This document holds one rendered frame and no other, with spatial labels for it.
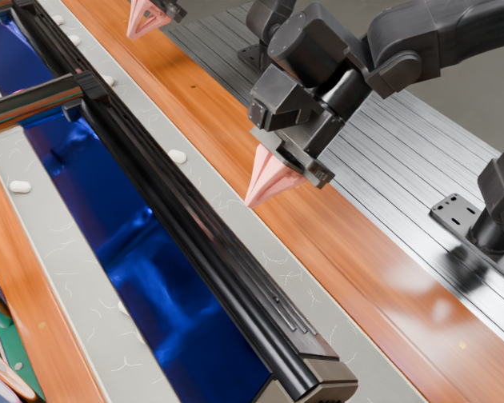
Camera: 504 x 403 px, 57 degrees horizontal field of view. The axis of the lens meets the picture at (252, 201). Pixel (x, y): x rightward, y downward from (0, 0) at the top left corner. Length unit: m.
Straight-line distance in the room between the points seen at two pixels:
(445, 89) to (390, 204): 1.56
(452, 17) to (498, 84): 2.00
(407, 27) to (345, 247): 0.30
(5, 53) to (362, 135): 0.70
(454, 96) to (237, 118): 1.63
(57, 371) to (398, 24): 0.53
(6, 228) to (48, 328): 0.18
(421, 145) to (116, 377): 0.69
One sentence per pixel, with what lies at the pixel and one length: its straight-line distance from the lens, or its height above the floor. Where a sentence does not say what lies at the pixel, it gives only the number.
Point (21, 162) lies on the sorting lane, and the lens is 0.88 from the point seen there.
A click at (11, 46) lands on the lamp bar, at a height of 1.09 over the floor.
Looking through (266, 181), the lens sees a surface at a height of 0.90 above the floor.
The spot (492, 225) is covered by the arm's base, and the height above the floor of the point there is 0.74.
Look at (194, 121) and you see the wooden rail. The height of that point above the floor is 0.76.
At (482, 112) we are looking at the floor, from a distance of 2.31.
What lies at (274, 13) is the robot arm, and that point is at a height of 0.83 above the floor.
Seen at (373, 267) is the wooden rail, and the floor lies 0.77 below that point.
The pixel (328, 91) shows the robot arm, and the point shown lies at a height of 0.98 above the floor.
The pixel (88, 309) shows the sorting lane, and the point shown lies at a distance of 0.66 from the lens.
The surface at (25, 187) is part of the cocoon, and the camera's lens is 0.81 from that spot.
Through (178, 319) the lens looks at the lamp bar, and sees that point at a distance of 0.24.
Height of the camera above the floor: 1.30
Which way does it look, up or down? 50 degrees down
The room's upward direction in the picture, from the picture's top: straight up
